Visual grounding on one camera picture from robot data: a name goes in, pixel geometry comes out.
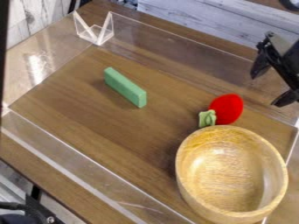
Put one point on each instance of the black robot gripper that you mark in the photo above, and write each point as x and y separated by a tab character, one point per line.
276	53

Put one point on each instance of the red plush tomato toy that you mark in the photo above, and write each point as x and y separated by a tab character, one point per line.
224	111

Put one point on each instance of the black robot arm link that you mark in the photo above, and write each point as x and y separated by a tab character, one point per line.
4	15

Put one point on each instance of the wooden bowl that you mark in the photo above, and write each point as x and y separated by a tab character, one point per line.
231	175

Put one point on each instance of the green rectangular block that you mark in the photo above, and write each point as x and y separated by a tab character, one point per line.
124	87

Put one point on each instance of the black clamp under table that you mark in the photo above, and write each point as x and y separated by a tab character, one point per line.
43	215

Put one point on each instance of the clear acrylic tray enclosure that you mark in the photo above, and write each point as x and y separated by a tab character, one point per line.
101	154

